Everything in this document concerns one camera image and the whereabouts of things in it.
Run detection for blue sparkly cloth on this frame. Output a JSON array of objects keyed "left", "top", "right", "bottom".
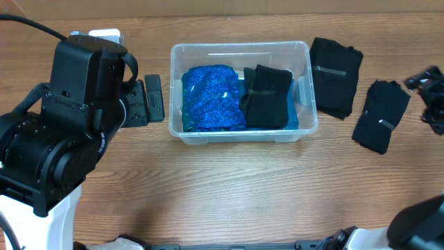
[{"left": 182, "top": 65, "right": 246, "bottom": 132}]

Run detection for blue jeans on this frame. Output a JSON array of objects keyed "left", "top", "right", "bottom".
[{"left": 238, "top": 78, "right": 299, "bottom": 130}]

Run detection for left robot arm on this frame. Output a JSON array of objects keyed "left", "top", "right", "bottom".
[{"left": 1, "top": 31, "right": 165, "bottom": 249}]

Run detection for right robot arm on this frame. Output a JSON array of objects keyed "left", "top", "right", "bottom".
[{"left": 309, "top": 66, "right": 443, "bottom": 250}]

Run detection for small black folded cloth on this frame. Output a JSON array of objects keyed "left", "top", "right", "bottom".
[{"left": 352, "top": 81, "right": 411, "bottom": 154}]

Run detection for clear plastic storage bin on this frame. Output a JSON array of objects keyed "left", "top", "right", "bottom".
[{"left": 169, "top": 41, "right": 318, "bottom": 144}]

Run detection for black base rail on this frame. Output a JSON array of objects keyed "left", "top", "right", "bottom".
[{"left": 147, "top": 237, "right": 331, "bottom": 250}]

